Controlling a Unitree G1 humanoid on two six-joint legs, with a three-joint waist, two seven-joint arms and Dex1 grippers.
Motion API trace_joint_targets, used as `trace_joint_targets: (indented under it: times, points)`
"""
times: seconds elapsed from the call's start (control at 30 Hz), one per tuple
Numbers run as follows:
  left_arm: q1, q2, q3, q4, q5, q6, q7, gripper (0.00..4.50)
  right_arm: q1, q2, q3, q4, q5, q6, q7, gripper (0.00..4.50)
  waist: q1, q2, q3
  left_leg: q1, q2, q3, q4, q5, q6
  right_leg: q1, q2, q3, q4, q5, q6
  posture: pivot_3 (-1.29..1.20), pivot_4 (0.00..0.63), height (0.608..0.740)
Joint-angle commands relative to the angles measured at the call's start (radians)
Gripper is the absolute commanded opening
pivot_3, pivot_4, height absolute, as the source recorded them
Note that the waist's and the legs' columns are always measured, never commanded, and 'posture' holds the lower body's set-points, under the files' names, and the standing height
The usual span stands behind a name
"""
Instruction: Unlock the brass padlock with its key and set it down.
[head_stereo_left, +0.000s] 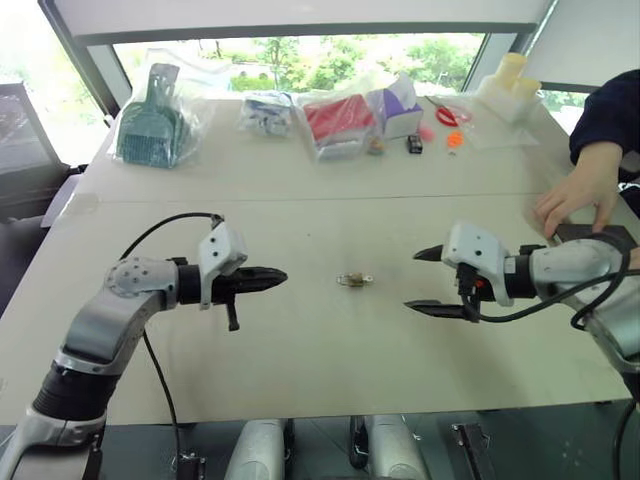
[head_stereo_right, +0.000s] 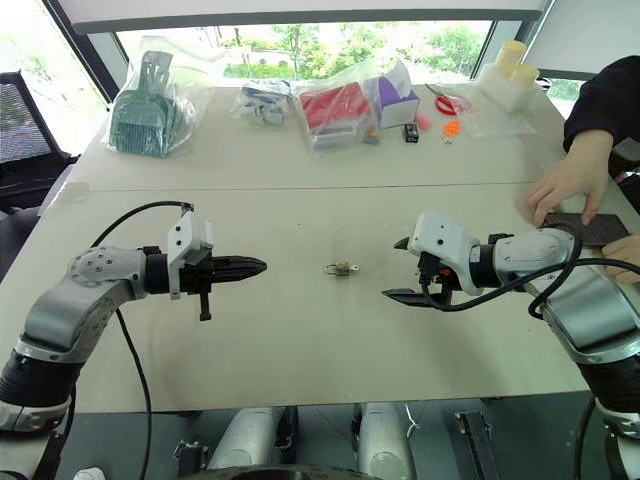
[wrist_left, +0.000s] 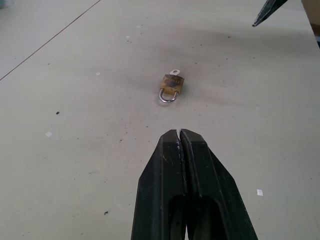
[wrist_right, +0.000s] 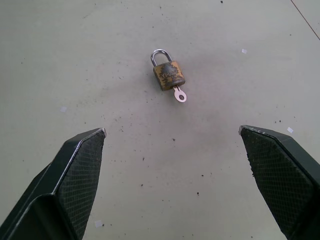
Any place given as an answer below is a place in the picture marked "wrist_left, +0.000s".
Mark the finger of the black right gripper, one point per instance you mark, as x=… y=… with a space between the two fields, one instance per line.
x=265 y=11

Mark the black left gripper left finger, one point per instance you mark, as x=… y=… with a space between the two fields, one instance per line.
x=152 y=185

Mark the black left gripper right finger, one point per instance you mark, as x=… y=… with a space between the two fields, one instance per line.
x=215 y=185

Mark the brass padlock with steel shackle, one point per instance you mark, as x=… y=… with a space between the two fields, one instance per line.
x=171 y=85

